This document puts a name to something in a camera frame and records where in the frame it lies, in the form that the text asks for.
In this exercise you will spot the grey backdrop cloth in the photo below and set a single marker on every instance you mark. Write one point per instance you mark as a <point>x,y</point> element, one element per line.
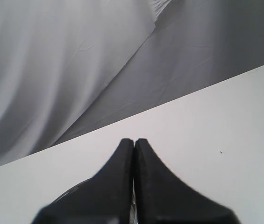
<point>68,67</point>

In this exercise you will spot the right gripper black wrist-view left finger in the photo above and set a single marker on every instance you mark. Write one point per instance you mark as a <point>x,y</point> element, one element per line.
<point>104,199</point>

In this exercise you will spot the round stainless steel dish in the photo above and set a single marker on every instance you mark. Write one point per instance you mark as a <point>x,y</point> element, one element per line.
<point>133,209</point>

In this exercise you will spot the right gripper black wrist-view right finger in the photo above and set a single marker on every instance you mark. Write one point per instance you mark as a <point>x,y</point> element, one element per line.
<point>162,198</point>

